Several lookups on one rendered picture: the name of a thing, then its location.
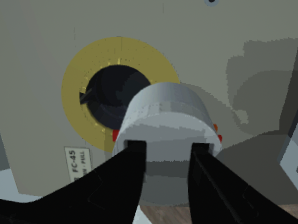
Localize grey cylinder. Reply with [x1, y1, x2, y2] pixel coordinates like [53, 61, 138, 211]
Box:
[112, 83, 225, 205]

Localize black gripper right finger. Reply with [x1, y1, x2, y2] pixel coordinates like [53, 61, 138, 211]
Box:
[188, 145, 298, 224]

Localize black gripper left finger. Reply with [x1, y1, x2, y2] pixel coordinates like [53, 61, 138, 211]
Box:
[0, 140, 146, 224]

